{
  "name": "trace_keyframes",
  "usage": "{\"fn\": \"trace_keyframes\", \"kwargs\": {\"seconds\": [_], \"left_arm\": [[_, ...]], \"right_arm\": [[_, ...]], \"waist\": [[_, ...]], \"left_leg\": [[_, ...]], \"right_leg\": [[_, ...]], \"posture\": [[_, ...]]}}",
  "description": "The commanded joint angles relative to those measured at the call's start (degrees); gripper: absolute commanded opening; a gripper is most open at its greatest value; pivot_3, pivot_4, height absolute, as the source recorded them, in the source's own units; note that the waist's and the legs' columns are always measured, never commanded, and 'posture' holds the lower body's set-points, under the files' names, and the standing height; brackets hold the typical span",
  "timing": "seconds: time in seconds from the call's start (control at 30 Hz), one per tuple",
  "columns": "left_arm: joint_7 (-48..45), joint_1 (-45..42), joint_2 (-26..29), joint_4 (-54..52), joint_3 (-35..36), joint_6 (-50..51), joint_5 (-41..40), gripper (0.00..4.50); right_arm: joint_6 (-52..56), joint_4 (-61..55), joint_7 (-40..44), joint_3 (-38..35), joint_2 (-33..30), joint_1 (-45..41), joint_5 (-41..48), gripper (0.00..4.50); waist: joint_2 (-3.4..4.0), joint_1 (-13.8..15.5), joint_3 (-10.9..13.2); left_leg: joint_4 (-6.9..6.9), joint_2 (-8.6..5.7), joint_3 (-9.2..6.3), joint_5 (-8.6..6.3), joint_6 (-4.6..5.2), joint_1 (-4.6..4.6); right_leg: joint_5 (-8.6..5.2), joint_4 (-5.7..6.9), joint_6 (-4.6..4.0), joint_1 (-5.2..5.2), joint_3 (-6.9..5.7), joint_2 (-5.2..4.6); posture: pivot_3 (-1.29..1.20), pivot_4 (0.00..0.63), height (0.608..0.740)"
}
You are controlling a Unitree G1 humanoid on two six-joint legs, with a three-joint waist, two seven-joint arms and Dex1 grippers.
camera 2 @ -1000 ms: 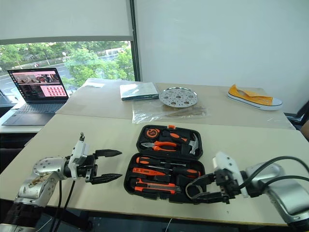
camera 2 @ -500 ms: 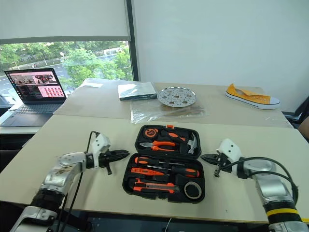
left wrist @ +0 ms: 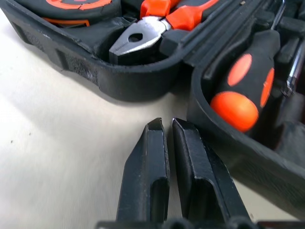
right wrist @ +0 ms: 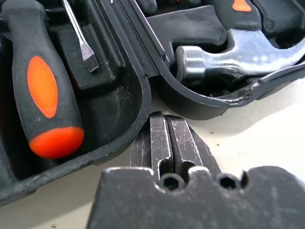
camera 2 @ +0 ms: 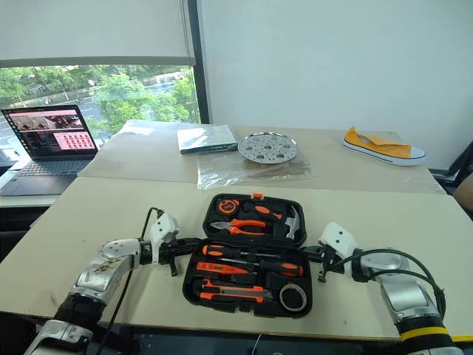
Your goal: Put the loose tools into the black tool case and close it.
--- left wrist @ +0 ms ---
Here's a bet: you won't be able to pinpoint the black orange tape measure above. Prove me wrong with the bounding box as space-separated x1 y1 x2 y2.
18 0 121 28

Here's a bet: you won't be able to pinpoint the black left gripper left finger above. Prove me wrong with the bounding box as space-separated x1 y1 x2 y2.
116 117 171 222

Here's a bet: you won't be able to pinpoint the orange handled pliers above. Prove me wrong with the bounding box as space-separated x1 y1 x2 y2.
109 0 220 65

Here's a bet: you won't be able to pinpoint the black tool case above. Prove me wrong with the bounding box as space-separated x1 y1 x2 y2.
0 0 305 221

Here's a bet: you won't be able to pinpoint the black orange screwdriver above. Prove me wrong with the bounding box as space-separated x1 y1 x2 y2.
210 0 286 133
280 40 305 97

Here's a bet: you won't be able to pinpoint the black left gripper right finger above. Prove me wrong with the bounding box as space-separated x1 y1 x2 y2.
171 117 251 222

